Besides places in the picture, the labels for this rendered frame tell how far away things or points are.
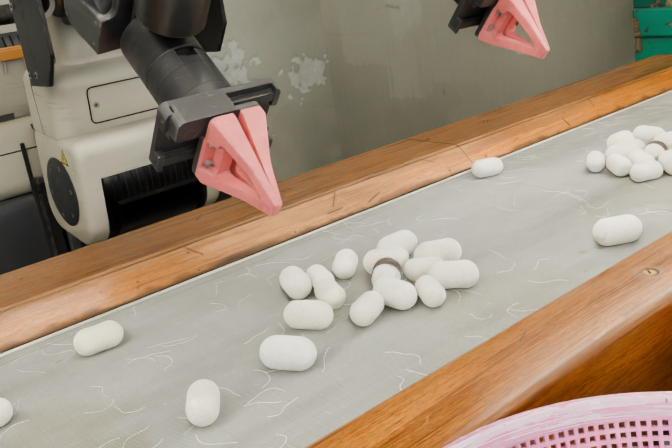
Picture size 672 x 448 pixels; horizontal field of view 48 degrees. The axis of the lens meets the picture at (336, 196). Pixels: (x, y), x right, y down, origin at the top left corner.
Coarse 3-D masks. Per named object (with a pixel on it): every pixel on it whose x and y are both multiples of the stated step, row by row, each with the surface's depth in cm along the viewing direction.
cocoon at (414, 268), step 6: (414, 258) 58; (420, 258) 58; (426, 258) 57; (432, 258) 57; (438, 258) 57; (408, 264) 57; (414, 264) 57; (420, 264) 57; (426, 264) 57; (432, 264) 57; (408, 270) 57; (414, 270) 57; (420, 270) 57; (426, 270) 57; (408, 276) 57; (414, 276) 57; (420, 276) 57
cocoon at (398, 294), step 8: (384, 280) 54; (392, 280) 54; (400, 280) 54; (376, 288) 54; (384, 288) 53; (392, 288) 53; (400, 288) 53; (408, 288) 53; (384, 296) 53; (392, 296) 53; (400, 296) 52; (408, 296) 52; (416, 296) 53; (384, 304) 54; (392, 304) 53; (400, 304) 53; (408, 304) 53
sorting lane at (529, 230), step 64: (576, 128) 96; (448, 192) 78; (512, 192) 75; (576, 192) 72; (640, 192) 70; (256, 256) 68; (320, 256) 66; (512, 256) 60; (576, 256) 58; (128, 320) 59; (192, 320) 57; (256, 320) 55; (384, 320) 52; (448, 320) 51; (512, 320) 50; (0, 384) 52; (64, 384) 50; (128, 384) 49; (256, 384) 47; (320, 384) 46; (384, 384) 44
